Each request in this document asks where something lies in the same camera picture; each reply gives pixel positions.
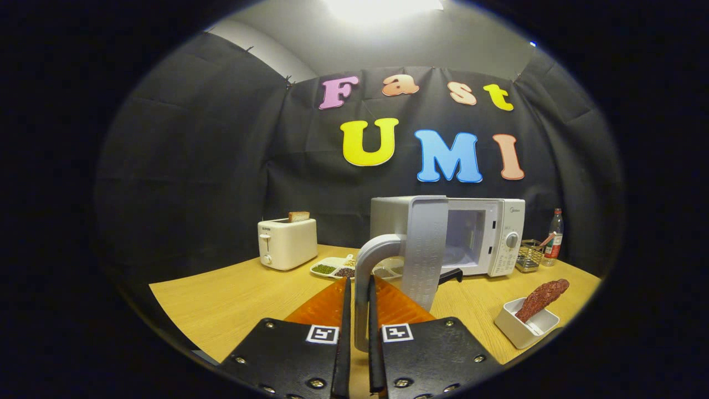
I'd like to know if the white rectangular dish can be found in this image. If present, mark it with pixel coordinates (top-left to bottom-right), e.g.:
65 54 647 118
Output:
494 298 561 350

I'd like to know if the white divided bean plate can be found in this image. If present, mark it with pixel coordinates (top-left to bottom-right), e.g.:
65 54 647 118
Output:
310 254 358 279

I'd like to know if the white toaster oven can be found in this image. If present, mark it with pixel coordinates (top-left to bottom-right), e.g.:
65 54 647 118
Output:
354 195 526 352

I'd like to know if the clear bottle red label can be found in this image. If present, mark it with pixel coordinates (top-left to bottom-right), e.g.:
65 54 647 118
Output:
544 208 564 267

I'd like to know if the red-brown meat piece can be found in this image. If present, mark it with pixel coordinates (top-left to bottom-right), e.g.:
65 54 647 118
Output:
515 279 570 324

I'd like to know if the metal wire basket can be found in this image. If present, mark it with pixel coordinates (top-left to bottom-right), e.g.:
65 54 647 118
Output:
515 239 546 273

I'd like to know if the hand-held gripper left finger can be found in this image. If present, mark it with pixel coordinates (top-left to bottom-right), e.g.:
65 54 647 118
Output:
219 277 352 399

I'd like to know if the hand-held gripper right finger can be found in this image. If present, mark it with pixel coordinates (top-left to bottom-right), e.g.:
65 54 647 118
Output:
367 275 502 399

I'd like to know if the cream bread toaster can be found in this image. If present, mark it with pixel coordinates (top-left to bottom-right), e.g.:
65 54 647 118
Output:
258 218 318 271

